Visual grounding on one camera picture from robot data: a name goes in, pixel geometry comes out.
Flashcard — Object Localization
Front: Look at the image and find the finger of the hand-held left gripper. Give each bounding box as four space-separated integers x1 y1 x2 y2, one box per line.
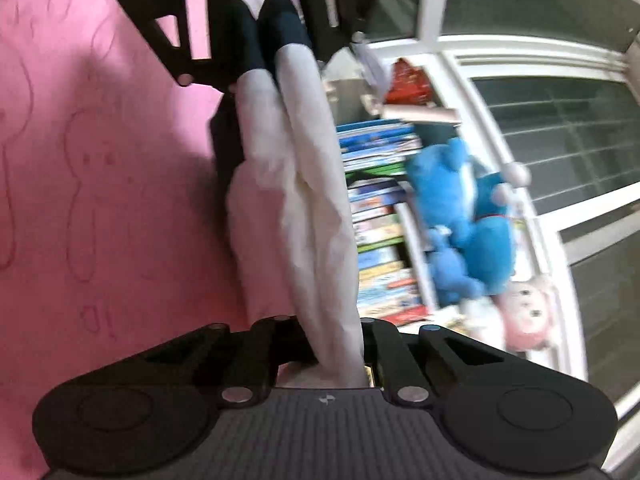
107 0 242 93
297 0 392 64

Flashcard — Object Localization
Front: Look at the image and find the white bookshelf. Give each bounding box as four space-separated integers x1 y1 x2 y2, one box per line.
395 200 441 311

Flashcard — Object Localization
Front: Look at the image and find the small dark blue plush toy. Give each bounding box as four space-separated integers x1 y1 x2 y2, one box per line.
424 227 489 307

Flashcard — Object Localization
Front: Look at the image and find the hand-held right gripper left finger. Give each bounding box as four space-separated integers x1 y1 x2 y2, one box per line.
142 315 322 407

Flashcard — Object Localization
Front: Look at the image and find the white window frame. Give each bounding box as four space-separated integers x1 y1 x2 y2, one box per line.
370 0 640 422

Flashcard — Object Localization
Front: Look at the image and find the blue cat plush toy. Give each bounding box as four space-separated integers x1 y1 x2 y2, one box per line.
469 162 532 297

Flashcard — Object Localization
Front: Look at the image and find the light blue plush toy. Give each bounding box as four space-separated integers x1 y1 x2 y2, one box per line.
404 137 479 247

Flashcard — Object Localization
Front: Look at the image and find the row of colourful books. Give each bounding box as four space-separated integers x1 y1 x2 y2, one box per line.
346 180 433 327
336 119 424 172

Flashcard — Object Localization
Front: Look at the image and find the pink blanket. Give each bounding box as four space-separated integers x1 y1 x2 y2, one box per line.
0 0 321 476

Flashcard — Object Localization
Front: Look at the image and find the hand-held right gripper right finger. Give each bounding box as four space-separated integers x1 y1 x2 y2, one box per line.
360 317 522 407

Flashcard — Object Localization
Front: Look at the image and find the pink plush toy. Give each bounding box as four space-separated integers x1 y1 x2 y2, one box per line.
462 274 564 354

